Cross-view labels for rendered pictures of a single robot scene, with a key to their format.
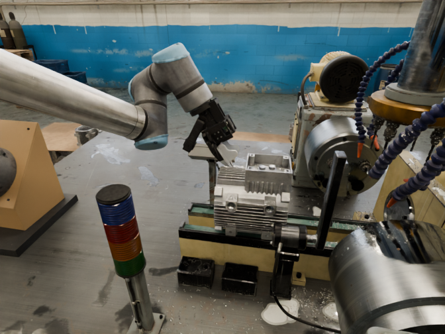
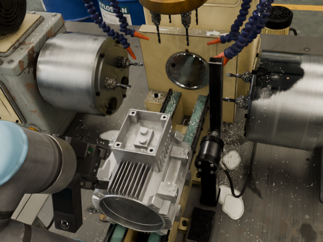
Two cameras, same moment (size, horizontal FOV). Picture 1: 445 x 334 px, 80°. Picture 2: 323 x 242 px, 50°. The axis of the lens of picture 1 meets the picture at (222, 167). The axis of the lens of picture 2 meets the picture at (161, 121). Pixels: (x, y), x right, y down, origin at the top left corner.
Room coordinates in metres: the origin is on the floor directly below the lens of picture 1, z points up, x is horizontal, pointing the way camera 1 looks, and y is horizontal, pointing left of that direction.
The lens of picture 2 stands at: (0.47, 0.35, 1.71)
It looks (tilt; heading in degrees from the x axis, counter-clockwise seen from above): 47 degrees down; 285
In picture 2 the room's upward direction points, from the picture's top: 10 degrees counter-clockwise
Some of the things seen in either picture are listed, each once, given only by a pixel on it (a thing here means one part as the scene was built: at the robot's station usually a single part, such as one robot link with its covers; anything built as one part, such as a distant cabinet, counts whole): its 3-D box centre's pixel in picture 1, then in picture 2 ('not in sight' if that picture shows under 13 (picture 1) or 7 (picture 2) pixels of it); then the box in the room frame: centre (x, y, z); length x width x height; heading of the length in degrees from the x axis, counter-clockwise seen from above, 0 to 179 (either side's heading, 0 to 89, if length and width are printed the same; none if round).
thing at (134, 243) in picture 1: (125, 242); not in sight; (0.40, 0.20, 1.10); 0.06 x 0.06 x 0.04
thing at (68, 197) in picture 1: (13, 217); not in sight; (0.81, 0.81, 0.82); 0.32 x 0.32 x 0.03; 81
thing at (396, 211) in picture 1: (396, 215); (187, 72); (0.58, -0.48, 1.02); 0.15 x 0.02 x 0.15; 170
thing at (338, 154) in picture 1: (328, 204); (215, 102); (0.49, -0.24, 1.12); 0.04 x 0.03 x 0.26; 80
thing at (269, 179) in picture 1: (267, 173); (144, 140); (0.64, -0.13, 1.11); 0.12 x 0.11 x 0.07; 81
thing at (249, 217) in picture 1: (251, 199); (144, 177); (0.65, -0.09, 1.02); 0.20 x 0.19 x 0.19; 81
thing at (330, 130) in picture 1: (338, 150); (73, 72); (0.94, -0.45, 1.04); 0.37 x 0.25 x 0.25; 170
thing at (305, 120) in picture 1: (326, 138); (18, 76); (1.18, -0.49, 0.99); 0.35 x 0.31 x 0.37; 170
